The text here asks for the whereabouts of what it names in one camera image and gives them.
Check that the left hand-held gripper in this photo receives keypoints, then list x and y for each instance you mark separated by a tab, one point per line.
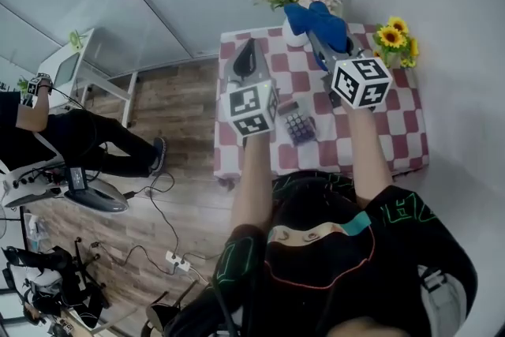
248	106

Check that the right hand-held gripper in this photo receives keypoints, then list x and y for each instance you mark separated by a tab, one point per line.
361	83

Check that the grey calculator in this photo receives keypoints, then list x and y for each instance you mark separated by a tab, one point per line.
300	128

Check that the blue cloth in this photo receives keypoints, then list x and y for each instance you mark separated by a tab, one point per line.
315	25

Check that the person's left forearm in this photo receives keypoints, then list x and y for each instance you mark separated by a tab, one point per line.
252	185

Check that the person's right forearm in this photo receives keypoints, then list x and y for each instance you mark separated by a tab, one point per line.
369	154

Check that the yellow sunflowers in small vase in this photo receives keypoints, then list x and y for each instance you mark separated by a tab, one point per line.
390	36

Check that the red white checkered tablecloth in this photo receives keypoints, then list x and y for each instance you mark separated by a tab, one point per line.
402	130

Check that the white vase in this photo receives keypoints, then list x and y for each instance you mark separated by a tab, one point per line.
294	39

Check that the white power strip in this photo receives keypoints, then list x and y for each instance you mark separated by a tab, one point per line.
177	261

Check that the grey white machine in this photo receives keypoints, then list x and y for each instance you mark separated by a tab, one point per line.
98	199

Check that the white computer monitor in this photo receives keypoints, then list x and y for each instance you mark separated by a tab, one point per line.
67	69

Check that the black screen device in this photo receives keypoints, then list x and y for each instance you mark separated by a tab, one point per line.
76	178

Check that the person's black clothing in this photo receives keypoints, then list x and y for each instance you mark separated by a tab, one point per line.
335	308

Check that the dark wicker chair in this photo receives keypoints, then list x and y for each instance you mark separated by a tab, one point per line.
158	313

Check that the white grey bag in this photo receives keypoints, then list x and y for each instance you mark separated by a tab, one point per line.
444	296

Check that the black office chair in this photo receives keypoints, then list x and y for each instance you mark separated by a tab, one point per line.
51	260

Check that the wooden side table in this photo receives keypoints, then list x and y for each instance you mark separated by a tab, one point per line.
90	323

